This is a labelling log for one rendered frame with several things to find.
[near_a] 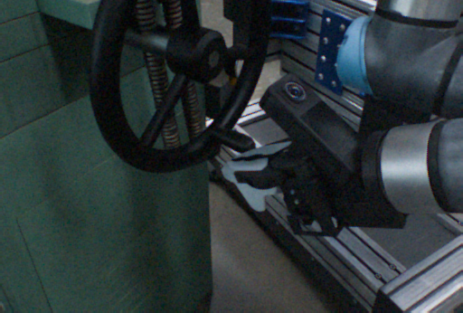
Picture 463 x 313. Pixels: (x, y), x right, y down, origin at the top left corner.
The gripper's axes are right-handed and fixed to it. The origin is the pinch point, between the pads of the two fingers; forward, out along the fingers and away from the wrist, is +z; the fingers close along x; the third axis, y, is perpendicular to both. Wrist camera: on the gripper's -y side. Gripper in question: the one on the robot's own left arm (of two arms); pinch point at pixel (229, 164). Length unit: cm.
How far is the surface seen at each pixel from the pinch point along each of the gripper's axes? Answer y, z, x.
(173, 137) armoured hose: -3.7, 10.5, 2.0
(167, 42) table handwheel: -15.6, 0.4, -0.2
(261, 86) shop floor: 23, 98, 123
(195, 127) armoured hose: -3.0, 11.0, 6.8
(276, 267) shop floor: 53, 47, 40
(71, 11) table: -22.6, 6.6, -5.2
